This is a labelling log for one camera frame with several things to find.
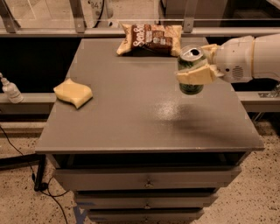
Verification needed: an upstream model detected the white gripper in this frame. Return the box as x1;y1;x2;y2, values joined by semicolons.
176;36;255;85

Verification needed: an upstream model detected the green soda can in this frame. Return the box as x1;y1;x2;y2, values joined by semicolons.
178;45;207;95

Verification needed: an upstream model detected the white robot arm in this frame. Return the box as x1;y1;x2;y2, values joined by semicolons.
175;34;280;85

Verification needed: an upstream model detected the brown chip bag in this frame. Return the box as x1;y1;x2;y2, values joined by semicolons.
116;24;182;57

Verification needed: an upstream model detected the grey metal railing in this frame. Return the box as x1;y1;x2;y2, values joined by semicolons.
0;0;280;37

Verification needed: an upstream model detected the grey drawer cabinet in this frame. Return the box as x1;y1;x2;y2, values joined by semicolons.
34;37;266;224

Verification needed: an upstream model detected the top grey drawer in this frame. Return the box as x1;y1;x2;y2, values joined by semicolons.
54;166;242;191

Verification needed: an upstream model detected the grey drawer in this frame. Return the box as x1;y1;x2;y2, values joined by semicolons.
75;192;218;209
87;208;204;222
54;166;242;191

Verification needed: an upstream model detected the yellow sponge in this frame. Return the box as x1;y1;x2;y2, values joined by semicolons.
53;79;93;109

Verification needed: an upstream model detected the middle grey drawer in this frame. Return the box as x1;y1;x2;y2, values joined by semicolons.
75;192;218;209

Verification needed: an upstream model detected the bottom grey drawer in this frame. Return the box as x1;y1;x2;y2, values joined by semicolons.
87;208;204;222

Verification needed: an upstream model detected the white spray bottle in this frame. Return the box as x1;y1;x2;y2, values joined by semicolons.
0;73;24;103

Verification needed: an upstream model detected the black metal floor bar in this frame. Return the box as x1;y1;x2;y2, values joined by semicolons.
0;153;48;192

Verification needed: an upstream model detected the black cable on floor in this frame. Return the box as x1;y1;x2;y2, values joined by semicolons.
0;125;69;224

